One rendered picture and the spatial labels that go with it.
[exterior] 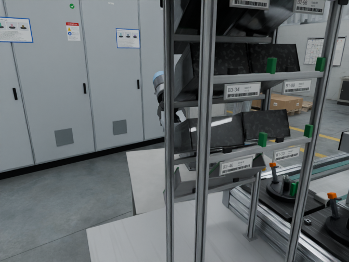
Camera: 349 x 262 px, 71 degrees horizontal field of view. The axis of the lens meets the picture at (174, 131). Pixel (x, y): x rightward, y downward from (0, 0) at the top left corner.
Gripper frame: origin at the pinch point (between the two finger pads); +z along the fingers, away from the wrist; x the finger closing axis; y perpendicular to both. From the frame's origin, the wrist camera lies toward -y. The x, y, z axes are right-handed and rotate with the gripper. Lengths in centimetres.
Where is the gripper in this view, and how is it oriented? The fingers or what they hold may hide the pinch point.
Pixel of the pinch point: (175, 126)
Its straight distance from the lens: 82.1
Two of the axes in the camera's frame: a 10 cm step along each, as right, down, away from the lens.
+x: -9.8, 0.7, -1.8
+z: 1.8, 6.8, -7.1
